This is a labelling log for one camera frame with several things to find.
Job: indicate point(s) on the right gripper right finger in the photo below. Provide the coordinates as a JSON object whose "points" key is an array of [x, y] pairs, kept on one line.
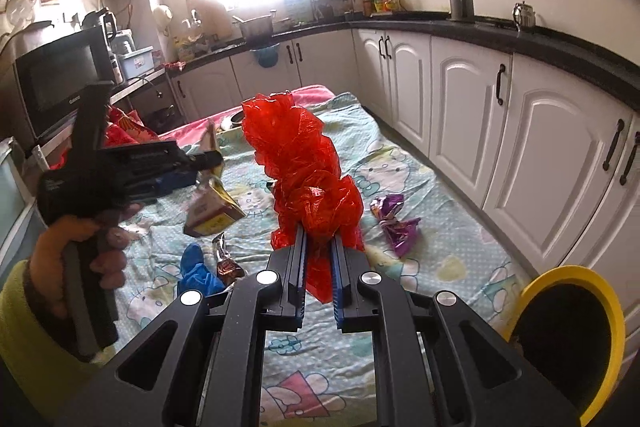
{"points": [[436, 361]]}

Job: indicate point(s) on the yellow green sleeve forearm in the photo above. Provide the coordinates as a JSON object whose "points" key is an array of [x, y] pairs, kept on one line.
{"points": [[38, 376]]}

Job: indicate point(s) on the yellow rimmed trash bin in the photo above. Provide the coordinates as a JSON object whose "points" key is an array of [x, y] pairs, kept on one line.
{"points": [[569, 324]]}

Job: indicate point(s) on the white storage box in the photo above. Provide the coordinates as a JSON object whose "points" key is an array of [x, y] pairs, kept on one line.
{"points": [[136, 63]]}

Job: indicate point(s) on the red floral cushion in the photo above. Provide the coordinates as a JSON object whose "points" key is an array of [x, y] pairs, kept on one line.
{"points": [[126, 129]]}

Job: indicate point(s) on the left hand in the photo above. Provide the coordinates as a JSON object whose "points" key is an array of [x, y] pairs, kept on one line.
{"points": [[90, 241]]}

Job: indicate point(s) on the blue crumpled wrapper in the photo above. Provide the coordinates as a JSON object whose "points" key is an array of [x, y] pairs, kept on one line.
{"points": [[196, 275]]}

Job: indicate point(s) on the steel bowl on table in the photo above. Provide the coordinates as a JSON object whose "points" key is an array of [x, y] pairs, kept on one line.
{"points": [[232, 122]]}

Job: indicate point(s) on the dark metal cup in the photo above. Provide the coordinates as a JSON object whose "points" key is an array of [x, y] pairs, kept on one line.
{"points": [[462, 11]]}

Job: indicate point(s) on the brown candy wrapper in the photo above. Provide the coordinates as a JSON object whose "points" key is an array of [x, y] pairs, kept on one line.
{"points": [[228, 270]]}

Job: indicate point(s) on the red plastic bag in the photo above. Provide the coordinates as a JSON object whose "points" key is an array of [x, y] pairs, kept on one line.
{"points": [[310, 191]]}

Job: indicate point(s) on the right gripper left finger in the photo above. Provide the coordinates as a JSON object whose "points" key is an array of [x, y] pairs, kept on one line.
{"points": [[199, 362]]}

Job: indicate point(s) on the steel teapot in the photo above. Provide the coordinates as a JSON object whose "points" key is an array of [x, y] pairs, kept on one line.
{"points": [[524, 16]]}

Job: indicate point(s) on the black microwave oven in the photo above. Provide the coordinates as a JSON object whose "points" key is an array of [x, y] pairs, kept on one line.
{"points": [[48, 80]]}

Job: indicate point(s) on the small yellow carton box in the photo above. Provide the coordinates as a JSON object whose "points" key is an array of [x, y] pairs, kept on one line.
{"points": [[212, 210]]}

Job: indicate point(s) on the blue hanging basket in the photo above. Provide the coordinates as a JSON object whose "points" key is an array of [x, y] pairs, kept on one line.
{"points": [[266, 56]]}

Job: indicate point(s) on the black kitchen countertop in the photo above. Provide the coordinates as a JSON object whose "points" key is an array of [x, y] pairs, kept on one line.
{"points": [[324, 53]]}

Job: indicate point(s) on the cartoon print table cloth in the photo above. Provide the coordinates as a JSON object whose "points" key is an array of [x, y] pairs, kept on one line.
{"points": [[319, 376]]}

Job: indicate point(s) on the steel cooking pot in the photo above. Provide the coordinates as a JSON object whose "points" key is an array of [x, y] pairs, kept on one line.
{"points": [[255, 28]]}

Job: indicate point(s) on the purple snack wrapper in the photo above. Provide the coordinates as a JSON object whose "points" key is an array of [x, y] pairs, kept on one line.
{"points": [[401, 234]]}

